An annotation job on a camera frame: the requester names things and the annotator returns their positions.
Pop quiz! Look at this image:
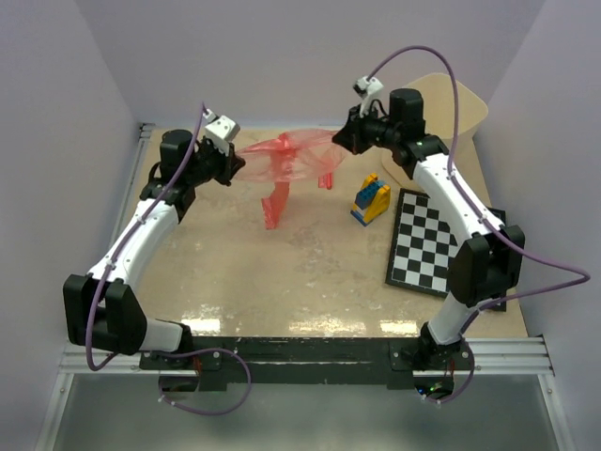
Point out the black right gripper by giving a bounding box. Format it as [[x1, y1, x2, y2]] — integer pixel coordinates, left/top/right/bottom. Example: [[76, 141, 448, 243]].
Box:
[[331, 102, 399, 157]]

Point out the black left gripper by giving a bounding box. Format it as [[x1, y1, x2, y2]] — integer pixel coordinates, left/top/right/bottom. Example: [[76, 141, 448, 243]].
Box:
[[186, 135, 245, 187]]

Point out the red plastic trash bag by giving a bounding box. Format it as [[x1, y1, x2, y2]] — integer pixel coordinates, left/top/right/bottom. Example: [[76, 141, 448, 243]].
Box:
[[236, 129, 347, 229]]

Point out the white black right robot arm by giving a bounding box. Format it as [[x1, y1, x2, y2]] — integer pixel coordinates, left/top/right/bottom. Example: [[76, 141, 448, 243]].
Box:
[[332, 88, 525, 369]]

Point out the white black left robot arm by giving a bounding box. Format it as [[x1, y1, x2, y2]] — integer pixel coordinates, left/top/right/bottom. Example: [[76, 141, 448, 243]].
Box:
[[63, 118, 245, 368]]

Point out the cream plastic trash bin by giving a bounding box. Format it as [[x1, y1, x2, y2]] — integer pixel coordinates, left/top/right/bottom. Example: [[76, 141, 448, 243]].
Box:
[[406, 73, 488, 198]]

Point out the yellow blue toy block stack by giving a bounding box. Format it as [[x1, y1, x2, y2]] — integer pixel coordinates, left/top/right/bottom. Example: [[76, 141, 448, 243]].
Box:
[[350, 173, 392, 226]]

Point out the black white checkerboard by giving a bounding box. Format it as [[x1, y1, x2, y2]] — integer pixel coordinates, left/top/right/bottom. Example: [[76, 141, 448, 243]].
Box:
[[384, 188, 508, 312]]

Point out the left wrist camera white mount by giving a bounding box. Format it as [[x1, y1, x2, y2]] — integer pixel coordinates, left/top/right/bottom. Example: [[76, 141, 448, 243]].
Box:
[[203, 108, 240, 156]]

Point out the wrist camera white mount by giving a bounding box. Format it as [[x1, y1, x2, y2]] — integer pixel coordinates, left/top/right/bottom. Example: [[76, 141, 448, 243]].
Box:
[[353, 76, 384, 117], [203, 108, 240, 156]]

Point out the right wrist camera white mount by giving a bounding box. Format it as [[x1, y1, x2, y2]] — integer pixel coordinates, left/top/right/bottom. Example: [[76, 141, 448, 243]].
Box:
[[353, 76, 384, 117]]

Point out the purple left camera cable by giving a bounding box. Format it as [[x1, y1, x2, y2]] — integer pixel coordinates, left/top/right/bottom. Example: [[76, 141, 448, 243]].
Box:
[[86, 101, 254, 417]]

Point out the purple camera cable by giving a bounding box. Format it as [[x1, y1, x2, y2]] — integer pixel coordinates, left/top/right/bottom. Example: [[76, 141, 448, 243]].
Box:
[[86, 101, 254, 417], [368, 45, 592, 405]]

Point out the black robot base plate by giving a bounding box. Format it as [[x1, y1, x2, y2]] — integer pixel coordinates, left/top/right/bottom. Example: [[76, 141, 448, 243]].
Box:
[[140, 337, 475, 397]]

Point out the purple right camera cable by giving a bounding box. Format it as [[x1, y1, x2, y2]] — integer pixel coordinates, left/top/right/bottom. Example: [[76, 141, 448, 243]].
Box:
[[368, 45, 592, 405]]

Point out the aluminium frame rail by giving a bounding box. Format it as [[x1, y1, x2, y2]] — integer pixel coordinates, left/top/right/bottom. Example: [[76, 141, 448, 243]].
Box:
[[39, 149, 572, 450]]

